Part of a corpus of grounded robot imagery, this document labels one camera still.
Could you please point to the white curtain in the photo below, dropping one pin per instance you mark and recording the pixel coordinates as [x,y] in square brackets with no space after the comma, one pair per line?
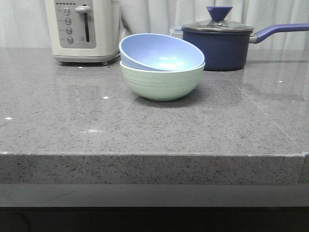
[23,23]

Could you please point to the blue bowl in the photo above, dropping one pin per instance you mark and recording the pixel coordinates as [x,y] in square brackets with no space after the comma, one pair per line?
[158,52]

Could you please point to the glass pot lid blue knob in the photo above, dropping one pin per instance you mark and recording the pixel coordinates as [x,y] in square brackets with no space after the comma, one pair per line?
[217,23]

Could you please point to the clear plastic container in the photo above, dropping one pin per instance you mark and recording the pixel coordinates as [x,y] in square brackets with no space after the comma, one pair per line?
[176,31]

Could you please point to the dark blue saucepan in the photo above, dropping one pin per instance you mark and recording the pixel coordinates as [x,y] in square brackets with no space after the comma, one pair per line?
[227,51]

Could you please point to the green bowl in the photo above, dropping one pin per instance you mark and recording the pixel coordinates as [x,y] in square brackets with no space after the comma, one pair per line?
[162,86]

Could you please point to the cream toaster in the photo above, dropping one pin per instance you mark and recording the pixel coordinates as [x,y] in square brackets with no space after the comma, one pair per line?
[84,31]

